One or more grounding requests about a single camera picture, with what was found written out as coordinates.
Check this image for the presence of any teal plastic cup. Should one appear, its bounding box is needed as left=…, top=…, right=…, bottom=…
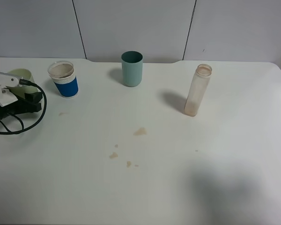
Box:
left=121, top=51, right=143, bottom=87

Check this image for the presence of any blue sleeved clear cup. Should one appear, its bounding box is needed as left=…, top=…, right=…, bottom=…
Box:
left=47, top=61, right=79, bottom=98

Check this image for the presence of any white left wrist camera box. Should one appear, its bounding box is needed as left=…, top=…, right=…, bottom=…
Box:
left=0, top=72, right=22, bottom=107

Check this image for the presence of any black left camera cable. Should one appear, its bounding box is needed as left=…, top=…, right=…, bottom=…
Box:
left=0, top=79, right=47, bottom=135

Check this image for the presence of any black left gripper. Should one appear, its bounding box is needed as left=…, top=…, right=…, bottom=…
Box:
left=0, top=91, right=42, bottom=117

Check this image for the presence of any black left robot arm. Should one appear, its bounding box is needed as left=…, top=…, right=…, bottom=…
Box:
left=0, top=89, right=43, bottom=120

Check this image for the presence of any clear pink-label drink bottle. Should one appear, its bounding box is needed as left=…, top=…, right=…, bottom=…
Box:
left=184, top=64, right=212, bottom=117

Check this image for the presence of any light green plastic cup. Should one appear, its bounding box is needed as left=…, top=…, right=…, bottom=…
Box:
left=8, top=68, right=38, bottom=98

